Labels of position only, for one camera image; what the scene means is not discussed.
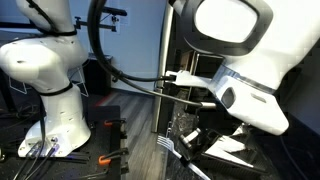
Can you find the white plastic fork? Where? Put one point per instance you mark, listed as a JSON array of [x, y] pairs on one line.
[[166, 143]]

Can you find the black countertop appliance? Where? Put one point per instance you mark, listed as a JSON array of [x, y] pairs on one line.
[[208, 65]]

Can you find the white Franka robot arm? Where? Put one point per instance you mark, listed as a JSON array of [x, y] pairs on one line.
[[43, 63]]

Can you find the black appliance with framed window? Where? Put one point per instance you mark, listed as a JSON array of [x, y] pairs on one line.
[[188, 61]]

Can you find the black trash bin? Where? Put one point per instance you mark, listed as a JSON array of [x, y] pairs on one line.
[[91, 78]]

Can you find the black stereo camera bar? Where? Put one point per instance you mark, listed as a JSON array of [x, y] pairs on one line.
[[116, 11]]

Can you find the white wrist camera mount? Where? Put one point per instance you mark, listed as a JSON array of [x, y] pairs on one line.
[[190, 79]]

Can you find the tall appliance with silver edge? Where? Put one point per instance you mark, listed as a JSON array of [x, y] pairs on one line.
[[163, 50]]

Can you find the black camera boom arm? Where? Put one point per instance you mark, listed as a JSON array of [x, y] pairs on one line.
[[80, 23]]

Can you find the black perforated robot mounting table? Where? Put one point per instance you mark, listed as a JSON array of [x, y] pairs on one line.
[[100, 140]]

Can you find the black plastic cutlery tray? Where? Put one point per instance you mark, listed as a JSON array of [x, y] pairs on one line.
[[233, 170]]

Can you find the orange and black bar clamp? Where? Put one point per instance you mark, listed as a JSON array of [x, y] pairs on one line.
[[104, 160], [108, 123]]

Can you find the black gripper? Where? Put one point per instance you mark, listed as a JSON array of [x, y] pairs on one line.
[[216, 138]]

